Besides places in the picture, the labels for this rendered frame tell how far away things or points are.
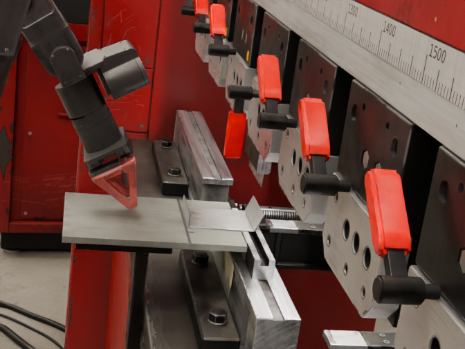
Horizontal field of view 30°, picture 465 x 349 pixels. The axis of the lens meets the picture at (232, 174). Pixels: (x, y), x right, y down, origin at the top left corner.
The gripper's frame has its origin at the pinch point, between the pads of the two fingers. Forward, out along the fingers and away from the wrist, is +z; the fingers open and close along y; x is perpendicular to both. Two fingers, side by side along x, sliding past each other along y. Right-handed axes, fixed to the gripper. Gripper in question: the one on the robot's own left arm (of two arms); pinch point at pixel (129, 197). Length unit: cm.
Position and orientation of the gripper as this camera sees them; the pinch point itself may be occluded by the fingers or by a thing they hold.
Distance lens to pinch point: 131.1
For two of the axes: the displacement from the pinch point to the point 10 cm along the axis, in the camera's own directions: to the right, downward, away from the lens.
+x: -9.1, 4.0, -0.3
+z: 3.7, 8.6, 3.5
